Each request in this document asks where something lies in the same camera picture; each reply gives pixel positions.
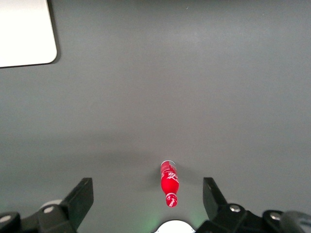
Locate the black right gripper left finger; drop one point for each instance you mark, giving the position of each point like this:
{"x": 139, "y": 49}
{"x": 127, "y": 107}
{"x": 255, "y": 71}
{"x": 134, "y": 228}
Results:
{"x": 77, "y": 199}

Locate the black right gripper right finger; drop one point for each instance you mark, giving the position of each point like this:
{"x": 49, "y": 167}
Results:
{"x": 213, "y": 199}

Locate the red coke bottle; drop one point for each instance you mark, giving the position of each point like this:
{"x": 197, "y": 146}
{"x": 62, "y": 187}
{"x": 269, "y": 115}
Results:
{"x": 169, "y": 184}

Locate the white tray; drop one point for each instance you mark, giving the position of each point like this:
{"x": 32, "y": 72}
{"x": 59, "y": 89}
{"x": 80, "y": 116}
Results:
{"x": 24, "y": 31}

